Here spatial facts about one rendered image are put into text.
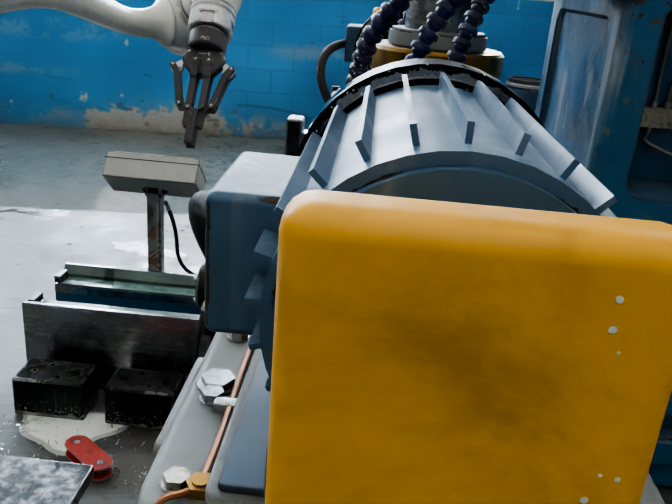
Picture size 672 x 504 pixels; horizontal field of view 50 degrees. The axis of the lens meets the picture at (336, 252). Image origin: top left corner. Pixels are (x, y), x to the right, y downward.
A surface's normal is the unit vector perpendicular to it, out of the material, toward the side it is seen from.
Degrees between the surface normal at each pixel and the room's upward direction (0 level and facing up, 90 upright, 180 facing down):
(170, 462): 0
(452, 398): 90
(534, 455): 90
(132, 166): 51
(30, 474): 0
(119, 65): 90
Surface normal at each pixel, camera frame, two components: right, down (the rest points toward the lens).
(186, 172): 0.00, -0.31
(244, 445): 0.07, -0.93
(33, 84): 0.09, 0.36
